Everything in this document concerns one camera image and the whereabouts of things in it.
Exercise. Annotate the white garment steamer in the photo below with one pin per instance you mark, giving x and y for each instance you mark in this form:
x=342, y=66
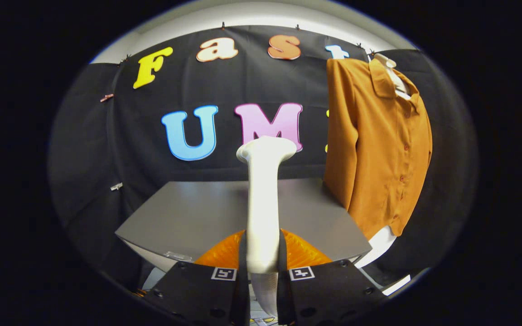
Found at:
x=263, y=203

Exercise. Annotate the row of black clips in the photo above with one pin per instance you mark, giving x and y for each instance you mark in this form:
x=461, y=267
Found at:
x=223, y=25

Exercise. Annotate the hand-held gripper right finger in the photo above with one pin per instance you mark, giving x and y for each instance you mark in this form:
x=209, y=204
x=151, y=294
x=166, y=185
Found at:
x=282, y=290

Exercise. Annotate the pink clip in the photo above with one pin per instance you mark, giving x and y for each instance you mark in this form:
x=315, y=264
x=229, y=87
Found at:
x=106, y=97

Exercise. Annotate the white mannequin torso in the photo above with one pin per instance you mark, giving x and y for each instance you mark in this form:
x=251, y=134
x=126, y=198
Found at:
x=381, y=246

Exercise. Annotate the grey cabinet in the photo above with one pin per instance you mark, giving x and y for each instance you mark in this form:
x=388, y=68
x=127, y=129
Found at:
x=188, y=217

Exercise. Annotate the orange button shirt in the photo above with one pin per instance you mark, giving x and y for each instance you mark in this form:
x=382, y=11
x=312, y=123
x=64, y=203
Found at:
x=379, y=158

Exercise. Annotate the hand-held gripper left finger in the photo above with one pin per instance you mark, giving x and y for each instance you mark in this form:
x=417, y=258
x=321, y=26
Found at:
x=243, y=290

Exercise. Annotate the silver clip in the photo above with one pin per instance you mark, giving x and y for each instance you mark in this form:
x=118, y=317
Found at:
x=116, y=186

